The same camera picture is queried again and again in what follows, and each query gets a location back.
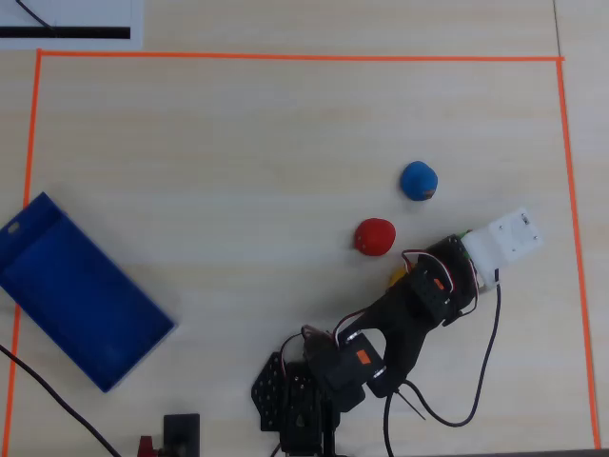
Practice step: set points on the blue plastic box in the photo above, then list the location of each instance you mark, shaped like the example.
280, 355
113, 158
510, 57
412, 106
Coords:
81, 295

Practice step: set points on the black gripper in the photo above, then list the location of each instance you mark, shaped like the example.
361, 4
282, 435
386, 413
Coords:
450, 250

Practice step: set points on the blue ball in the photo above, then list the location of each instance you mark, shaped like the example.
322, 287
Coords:
418, 180

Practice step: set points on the white paper with black bar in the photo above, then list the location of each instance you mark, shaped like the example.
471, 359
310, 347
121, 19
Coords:
71, 14

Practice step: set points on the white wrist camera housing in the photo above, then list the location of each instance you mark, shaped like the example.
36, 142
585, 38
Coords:
504, 243

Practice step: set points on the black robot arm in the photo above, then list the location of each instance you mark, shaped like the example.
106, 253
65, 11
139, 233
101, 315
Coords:
399, 323

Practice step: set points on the black camera stand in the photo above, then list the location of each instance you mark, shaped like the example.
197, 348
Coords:
182, 433

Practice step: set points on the red clamp knob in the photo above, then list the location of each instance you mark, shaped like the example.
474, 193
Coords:
145, 447

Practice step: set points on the red rubber duck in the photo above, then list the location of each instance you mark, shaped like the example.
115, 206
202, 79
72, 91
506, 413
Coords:
375, 236

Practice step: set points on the orange tape line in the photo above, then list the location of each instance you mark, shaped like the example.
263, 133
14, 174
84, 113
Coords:
31, 143
285, 56
577, 238

